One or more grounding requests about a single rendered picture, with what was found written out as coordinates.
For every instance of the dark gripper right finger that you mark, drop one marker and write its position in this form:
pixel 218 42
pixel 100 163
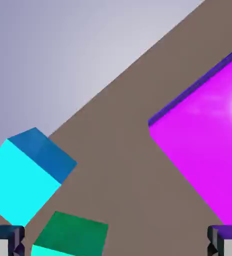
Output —
pixel 218 240

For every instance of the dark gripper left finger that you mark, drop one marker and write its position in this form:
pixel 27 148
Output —
pixel 12 238

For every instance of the small cyan cube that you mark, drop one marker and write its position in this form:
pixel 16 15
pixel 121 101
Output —
pixel 24 180

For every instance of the small green cube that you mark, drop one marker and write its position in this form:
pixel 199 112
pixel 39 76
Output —
pixel 72 234

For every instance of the large magenta box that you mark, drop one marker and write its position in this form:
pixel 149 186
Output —
pixel 204 144

